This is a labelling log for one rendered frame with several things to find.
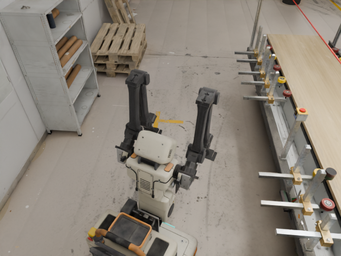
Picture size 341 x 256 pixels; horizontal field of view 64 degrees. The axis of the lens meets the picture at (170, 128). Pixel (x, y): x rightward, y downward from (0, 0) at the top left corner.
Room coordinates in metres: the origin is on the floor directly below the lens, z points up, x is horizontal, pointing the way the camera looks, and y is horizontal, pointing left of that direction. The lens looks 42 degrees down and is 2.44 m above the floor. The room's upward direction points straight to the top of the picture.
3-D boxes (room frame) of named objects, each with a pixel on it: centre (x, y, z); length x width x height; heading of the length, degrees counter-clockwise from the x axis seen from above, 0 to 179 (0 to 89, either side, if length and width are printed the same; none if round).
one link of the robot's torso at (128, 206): (1.05, 0.17, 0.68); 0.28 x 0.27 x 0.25; 64
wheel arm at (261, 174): (1.23, -0.87, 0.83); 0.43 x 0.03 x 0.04; 85
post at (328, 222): (0.76, -0.88, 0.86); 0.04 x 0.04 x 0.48; 85
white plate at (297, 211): (1.04, -0.88, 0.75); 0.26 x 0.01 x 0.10; 175
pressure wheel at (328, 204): (0.96, -1.02, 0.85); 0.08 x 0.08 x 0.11
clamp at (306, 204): (0.99, -0.90, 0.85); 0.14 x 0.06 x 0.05; 175
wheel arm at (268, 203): (0.98, -0.82, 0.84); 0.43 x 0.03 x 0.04; 85
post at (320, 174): (1.01, -0.90, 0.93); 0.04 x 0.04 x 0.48; 85
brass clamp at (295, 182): (1.24, -0.92, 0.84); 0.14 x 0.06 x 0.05; 175
